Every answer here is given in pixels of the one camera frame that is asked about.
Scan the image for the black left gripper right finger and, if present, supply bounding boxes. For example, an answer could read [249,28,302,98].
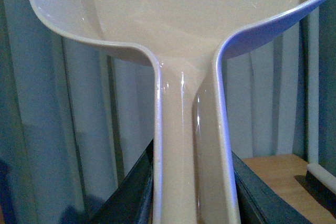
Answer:
[232,153,310,223]

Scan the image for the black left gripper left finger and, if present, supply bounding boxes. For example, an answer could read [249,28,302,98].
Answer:
[88,141,153,223]

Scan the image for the beige hand brush black bristles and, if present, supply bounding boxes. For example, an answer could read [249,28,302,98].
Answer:
[306,163,335,212]

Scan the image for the beige plastic dustpan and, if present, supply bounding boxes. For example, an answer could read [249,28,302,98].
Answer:
[30,0,325,223]

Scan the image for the wooden bedside table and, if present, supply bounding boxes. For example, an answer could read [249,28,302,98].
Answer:
[243,154,335,223]

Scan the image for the light green curtain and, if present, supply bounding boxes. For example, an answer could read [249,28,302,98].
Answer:
[0,0,336,224]

